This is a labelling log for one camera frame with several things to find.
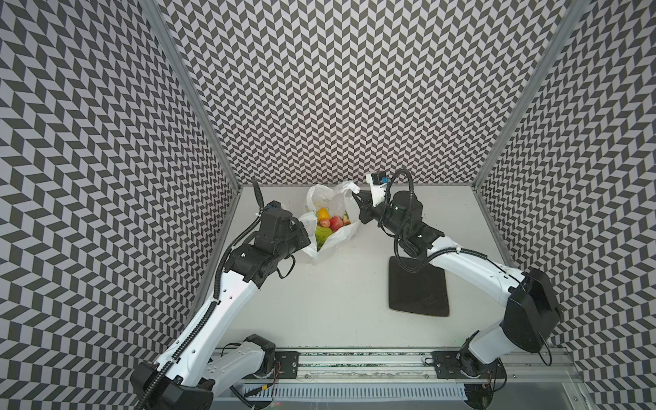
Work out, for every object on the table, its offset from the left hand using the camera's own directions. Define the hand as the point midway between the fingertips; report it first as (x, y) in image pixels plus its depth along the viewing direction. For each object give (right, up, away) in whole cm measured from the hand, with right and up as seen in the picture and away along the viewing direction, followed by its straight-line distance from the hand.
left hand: (306, 233), depth 74 cm
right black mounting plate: (+41, -33, -9) cm, 54 cm away
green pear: (+2, -3, +27) cm, 28 cm away
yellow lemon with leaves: (+3, +5, +29) cm, 29 cm away
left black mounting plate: (-5, -37, -2) cm, 38 cm away
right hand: (+14, +11, +1) cm, 18 cm away
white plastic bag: (+6, +5, +33) cm, 34 cm away
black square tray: (+37, -21, +11) cm, 44 cm away
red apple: (+8, +1, +26) cm, 27 cm away
